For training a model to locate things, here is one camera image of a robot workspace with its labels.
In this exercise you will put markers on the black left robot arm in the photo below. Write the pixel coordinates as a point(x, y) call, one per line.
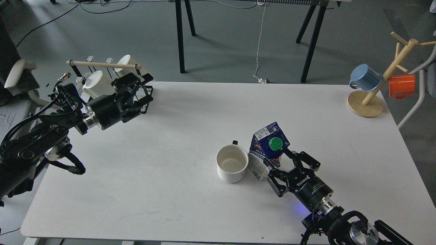
point(42, 139)

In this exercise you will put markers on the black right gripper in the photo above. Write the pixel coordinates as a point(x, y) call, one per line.
point(301, 180)

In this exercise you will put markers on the white smiley face mug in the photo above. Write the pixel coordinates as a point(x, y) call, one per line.
point(232, 161)

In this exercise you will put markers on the blue white milk carton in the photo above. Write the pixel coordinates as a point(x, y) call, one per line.
point(269, 142)

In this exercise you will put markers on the blue mug on tree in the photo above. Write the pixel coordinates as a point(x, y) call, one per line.
point(365, 78)

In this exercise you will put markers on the black wire mug rack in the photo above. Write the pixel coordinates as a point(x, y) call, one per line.
point(127, 64)

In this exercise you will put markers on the black legged background table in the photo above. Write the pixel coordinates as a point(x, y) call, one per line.
point(263, 24)

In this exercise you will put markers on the grey office chair left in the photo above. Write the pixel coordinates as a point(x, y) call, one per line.
point(22, 104)

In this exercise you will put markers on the white mug front on rack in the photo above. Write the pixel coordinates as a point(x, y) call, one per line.
point(98, 84)

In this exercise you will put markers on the wooden mug tree stand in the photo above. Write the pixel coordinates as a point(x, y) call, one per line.
point(367, 104)

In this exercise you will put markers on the orange mug on tree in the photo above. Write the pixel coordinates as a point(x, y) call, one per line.
point(401, 86)

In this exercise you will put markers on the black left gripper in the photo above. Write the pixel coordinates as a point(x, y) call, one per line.
point(124, 104)

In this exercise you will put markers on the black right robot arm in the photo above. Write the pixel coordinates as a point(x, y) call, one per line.
point(351, 228)

